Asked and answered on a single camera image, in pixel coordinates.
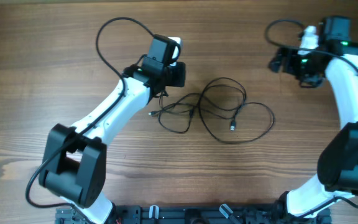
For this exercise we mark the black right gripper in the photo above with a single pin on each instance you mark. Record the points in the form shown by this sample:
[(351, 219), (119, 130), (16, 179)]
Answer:
[(276, 62)]

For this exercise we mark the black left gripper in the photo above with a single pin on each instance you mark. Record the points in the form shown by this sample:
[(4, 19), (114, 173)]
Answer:
[(177, 74)]

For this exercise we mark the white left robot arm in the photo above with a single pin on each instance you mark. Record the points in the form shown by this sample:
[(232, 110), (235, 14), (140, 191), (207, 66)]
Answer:
[(74, 163)]

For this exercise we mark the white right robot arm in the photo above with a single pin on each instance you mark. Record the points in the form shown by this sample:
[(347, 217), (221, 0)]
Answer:
[(326, 54)]

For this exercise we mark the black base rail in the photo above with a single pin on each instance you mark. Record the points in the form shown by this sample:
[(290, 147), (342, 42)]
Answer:
[(258, 214)]

